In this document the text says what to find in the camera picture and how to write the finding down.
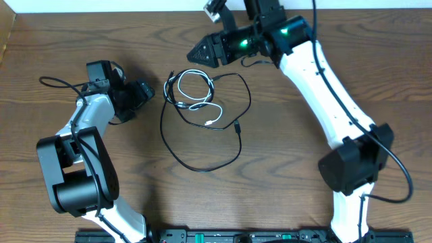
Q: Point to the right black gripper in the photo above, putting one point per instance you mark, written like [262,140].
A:
[210,44]

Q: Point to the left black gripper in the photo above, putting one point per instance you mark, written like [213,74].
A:
[142,96]

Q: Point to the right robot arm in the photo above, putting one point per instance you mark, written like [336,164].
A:
[357,145]

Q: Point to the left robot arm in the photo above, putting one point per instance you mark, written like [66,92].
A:
[78,172]

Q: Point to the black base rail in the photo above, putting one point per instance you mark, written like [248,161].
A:
[304,235]

